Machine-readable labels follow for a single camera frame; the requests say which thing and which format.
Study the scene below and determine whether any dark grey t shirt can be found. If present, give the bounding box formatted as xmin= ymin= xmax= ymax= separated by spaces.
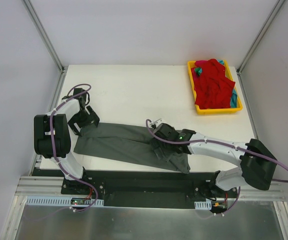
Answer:
xmin=74 ymin=122 xmax=191 ymax=174

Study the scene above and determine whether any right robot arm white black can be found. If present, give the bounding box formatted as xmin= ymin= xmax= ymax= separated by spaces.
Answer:
xmin=146 ymin=119 xmax=277 ymax=198

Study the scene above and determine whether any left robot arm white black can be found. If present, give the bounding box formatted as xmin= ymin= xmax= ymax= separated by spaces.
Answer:
xmin=33 ymin=83 xmax=100 ymax=195

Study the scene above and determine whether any red t shirt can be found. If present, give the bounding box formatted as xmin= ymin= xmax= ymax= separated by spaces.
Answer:
xmin=193 ymin=58 xmax=236 ymax=111

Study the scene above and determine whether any yellow plastic bin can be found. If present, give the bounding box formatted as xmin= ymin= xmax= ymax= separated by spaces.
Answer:
xmin=187 ymin=58 xmax=243 ymax=115

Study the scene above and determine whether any teal t shirt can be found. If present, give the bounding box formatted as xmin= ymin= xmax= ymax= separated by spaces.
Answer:
xmin=193 ymin=59 xmax=239 ymax=109

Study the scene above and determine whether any magenta t shirt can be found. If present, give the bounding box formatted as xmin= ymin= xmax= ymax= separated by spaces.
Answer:
xmin=194 ymin=60 xmax=207 ymax=67

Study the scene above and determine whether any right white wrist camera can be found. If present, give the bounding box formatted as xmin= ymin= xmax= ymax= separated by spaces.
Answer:
xmin=150 ymin=118 xmax=164 ymax=128

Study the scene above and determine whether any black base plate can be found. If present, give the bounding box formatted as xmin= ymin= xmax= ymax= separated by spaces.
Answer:
xmin=61 ymin=168 xmax=242 ymax=209

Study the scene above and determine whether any right white cable duct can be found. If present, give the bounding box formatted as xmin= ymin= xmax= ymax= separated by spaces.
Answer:
xmin=194 ymin=199 xmax=212 ymax=211

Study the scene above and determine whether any white cable duct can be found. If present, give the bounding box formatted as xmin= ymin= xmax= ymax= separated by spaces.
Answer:
xmin=194 ymin=199 xmax=212 ymax=211
xmin=26 ymin=196 xmax=104 ymax=208

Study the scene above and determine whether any front aluminium rail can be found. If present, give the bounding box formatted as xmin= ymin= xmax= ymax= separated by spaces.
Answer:
xmin=15 ymin=176 xmax=286 ymax=202

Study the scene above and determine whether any left white cable duct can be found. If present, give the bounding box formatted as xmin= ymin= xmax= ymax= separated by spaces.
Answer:
xmin=26 ymin=196 xmax=104 ymax=208

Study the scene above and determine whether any left aluminium frame post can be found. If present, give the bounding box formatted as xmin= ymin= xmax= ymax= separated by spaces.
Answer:
xmin=21 ymin=0 xmax=67 ymax=73

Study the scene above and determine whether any aluminium frame post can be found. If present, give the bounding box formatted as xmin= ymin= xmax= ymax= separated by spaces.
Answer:
xmin=235 ymin=0 xmax=287 ymax=75
xmin=21 ymin=0 xmax=67 ymax=73

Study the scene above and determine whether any right aluminium frame post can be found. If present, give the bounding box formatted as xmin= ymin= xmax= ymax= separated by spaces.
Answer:
xmin=235 ymin=0 xmax=287 ymax=75

